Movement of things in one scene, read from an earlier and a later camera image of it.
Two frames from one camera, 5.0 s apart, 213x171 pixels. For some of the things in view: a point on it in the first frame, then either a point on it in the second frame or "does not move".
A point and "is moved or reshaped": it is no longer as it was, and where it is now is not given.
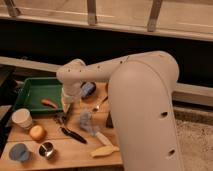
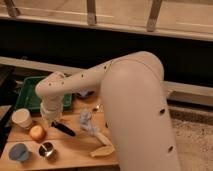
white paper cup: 22,118 does not move
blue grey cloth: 86,122 does not move
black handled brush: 61,119 is moved or reshaped
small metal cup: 46,149 does not move
